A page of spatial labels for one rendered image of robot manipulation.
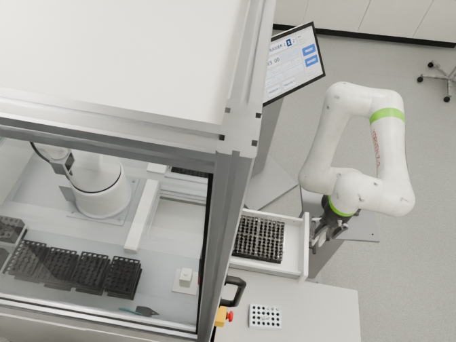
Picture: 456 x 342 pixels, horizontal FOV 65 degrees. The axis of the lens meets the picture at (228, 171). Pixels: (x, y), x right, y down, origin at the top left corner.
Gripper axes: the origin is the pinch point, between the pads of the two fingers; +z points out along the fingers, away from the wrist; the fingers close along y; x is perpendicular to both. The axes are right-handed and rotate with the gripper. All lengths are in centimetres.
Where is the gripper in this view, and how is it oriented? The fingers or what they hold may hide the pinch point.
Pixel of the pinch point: (318, 239)
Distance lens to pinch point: 144.6
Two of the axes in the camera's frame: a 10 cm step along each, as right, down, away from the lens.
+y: 9.8, 1.9, -0.1
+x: 1.6, -7.9, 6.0
